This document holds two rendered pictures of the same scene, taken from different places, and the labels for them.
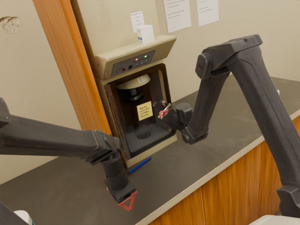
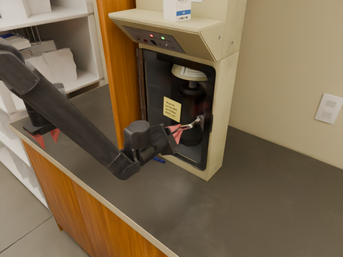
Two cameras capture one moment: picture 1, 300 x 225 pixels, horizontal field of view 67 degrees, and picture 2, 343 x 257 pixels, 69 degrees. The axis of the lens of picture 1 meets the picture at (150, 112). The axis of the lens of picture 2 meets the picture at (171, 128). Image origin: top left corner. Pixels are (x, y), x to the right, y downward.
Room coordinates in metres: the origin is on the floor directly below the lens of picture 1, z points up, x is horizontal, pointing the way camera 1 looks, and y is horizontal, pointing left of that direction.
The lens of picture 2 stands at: (0.65, -0.68, 1.64)
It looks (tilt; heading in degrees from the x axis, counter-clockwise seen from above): 34 degrees down; 67
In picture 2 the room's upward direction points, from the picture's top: straight up
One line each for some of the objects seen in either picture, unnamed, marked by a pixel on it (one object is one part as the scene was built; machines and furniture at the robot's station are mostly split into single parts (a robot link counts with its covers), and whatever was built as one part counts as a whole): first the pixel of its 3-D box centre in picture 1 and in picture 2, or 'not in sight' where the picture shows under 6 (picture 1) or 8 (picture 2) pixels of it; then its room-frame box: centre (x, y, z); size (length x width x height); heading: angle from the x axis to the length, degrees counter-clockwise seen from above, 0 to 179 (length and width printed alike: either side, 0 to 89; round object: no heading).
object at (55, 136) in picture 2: not in sight; (48, 133); (0.54, 0.14, 1.14); 0.07 x 0.07 x 0.09; 28
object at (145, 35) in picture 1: (145, 34); (177, 6); (0.94, -0.05, 1.54); 0.05 x 0.05 x 0.06; 16
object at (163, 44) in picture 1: (139, 57); (162, 35); (0.92, 0.00, 1.46); 0.32 x 0.12 x 0.10; 118
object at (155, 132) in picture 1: (145, 112); (173, 112); (0.96, 0.02, 1.19); 0.30 x 0.01 x 0.40; 117
